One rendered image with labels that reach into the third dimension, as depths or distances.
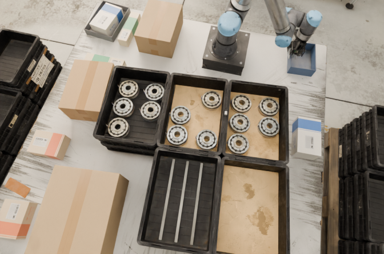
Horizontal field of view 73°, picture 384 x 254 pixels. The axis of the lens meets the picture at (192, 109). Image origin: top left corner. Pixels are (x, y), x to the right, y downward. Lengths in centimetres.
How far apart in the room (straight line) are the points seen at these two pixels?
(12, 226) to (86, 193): 40
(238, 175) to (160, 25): 97
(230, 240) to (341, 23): 253
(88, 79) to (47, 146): 40
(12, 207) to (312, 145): 148
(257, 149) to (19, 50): 183
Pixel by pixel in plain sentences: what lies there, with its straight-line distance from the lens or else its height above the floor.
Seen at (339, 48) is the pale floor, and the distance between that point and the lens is 299.
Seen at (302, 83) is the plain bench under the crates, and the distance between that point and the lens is 173.
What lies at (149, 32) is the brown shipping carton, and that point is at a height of 86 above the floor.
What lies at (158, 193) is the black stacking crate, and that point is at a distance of 126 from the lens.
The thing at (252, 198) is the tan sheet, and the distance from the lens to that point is 128.
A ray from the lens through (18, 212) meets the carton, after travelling 153.
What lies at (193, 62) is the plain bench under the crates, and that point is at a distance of 167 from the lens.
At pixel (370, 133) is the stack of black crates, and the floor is 53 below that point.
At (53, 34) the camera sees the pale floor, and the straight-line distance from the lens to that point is 305.
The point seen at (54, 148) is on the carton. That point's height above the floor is 78.
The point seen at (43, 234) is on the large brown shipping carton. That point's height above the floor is 90.
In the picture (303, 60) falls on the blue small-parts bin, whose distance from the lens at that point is 182.
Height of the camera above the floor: 208
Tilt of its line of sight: 66 degrees down
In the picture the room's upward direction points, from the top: 1 degrees clockwise
